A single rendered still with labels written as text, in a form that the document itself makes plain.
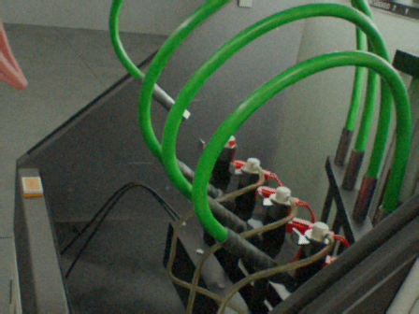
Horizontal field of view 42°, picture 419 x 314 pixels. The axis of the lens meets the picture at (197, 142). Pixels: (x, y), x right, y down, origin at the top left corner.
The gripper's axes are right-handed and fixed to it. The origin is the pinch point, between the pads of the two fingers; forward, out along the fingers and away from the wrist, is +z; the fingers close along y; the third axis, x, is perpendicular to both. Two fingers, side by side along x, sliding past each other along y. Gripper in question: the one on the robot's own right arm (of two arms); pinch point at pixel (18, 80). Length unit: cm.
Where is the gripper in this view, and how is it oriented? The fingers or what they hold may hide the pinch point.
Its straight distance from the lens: 54.4
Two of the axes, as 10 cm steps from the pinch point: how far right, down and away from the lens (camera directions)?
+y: 7.9, -6.0, -1.5
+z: 6.0, 7.1, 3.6
